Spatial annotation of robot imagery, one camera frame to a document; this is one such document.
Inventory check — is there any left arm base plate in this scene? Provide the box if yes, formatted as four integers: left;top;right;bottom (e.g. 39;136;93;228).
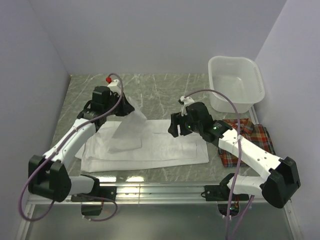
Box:
71;186;117;202

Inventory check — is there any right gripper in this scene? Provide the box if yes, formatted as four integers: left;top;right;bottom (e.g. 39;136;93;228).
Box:
167;111;203;138

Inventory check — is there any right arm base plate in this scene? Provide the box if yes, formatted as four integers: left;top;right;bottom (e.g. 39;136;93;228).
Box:
200;185;250;202

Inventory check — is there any white plastic basin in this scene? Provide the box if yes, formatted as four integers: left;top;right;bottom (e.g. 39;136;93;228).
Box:
208;56;265;114

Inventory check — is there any aluminium mounting rail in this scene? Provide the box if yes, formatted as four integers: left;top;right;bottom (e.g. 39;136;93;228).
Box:
27;182;292;205

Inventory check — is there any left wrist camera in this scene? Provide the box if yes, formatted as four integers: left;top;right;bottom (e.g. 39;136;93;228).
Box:
106;77;121;95

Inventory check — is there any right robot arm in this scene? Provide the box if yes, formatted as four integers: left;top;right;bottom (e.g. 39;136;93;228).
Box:
168;97;301;209

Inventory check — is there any white long sleeve shirt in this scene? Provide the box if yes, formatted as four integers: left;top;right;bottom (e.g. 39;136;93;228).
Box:
75;98;209;173

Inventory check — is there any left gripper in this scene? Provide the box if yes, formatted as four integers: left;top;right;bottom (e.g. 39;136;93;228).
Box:
103;92;134;117

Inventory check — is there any folded plaid shirt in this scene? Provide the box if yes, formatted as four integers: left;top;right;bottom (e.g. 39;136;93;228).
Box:
217;118;276;168

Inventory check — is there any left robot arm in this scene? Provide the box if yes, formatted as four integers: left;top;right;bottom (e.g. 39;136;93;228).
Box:
27;83;134;202

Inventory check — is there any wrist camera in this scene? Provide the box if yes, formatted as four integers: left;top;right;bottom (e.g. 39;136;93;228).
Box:
106;77;121;95
178;96;195;116

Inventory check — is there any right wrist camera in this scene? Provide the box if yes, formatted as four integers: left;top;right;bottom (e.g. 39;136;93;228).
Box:
178;96;195;116

